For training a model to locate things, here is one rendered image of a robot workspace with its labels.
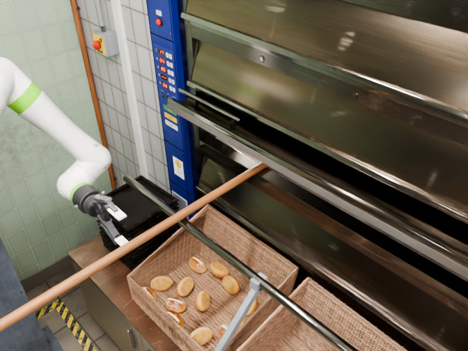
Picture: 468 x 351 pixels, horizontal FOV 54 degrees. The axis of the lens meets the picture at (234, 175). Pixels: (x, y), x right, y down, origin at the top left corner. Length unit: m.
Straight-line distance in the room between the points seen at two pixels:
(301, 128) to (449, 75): 0.50
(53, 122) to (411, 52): 1.15
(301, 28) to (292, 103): 0.25
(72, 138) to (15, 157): 0.96
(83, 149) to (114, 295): 0.76
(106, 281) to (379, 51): 1.58
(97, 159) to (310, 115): 0.79
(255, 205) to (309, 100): 0.59
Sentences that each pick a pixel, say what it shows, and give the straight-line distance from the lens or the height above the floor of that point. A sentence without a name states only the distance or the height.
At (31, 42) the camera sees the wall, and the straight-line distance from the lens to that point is 2.49.
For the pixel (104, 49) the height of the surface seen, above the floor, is 1.45.
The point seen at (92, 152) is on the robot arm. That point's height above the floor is 1.31.
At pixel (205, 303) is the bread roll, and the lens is 2.04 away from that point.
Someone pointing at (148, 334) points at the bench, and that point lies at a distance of 2.06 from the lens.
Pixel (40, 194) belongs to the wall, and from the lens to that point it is 2.83.
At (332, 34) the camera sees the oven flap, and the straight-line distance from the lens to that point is 1.34.
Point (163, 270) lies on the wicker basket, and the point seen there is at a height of 0.63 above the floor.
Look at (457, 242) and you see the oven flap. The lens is 1.31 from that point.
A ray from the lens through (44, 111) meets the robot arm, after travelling 1.70.
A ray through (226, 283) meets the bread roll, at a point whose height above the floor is 0.63.
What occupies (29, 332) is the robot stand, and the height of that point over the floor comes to 0.33.
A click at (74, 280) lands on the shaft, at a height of 1.20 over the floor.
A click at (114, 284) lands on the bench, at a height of 0.58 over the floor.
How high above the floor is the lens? 2.26
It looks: 37 degrees down
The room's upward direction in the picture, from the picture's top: 1 degrees counter-clockwise
